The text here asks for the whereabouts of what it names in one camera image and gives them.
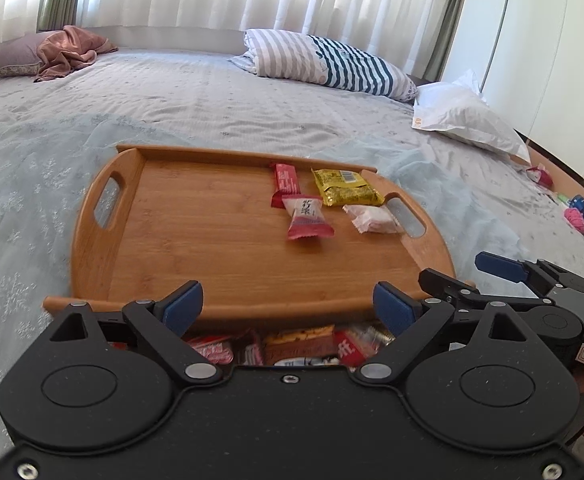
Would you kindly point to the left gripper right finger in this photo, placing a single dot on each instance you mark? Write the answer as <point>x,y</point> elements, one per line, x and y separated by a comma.
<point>412,334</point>

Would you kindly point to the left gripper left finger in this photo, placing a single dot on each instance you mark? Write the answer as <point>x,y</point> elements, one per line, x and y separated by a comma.
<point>158,327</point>

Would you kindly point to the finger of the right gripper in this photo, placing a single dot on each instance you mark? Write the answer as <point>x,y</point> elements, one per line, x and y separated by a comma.
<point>540,277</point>
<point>442,289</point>

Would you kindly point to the white pink snack packet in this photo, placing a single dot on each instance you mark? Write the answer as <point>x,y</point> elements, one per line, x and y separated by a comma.
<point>373,219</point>

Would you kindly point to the red beige candy packet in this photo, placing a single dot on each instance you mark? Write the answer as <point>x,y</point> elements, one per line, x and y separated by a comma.
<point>307,219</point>

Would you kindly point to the pink yarn toy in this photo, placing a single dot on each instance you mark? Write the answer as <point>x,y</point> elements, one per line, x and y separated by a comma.
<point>575,219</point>

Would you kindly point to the white red snack packet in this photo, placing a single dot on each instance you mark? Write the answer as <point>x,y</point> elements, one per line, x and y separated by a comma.
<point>354,346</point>

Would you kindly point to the blue toy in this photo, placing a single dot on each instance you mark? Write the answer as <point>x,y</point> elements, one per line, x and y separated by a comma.
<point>577,202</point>

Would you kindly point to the red white small pouch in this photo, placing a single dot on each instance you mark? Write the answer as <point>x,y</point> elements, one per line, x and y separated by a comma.
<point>540,176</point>

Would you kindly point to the wooden serving tray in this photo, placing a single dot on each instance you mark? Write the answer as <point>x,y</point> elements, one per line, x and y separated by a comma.
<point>155,217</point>

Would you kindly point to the yellow snack packet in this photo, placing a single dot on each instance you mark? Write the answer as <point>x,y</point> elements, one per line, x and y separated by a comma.
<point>345,187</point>

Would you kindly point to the white pillow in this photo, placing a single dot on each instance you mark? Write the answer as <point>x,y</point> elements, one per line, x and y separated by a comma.
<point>458,110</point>

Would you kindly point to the red snack bar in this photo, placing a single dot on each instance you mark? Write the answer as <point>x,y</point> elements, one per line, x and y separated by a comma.
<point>286,183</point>

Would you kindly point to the light blue bed sheet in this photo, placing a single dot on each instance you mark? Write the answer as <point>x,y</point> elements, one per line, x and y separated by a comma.
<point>56,135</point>

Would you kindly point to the white wardrobe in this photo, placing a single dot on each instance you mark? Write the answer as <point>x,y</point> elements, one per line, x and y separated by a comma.
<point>528,59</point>

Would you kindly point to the striped pillow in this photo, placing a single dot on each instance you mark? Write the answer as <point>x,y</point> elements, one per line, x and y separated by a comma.
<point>275,53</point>

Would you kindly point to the pink blanket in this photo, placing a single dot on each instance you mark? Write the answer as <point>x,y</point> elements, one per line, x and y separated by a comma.
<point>69,49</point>

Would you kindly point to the purple pillow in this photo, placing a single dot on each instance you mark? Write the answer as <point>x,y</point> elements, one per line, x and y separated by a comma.
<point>21,56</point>

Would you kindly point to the green drape right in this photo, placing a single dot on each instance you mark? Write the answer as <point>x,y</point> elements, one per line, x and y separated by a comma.
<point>446,34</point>

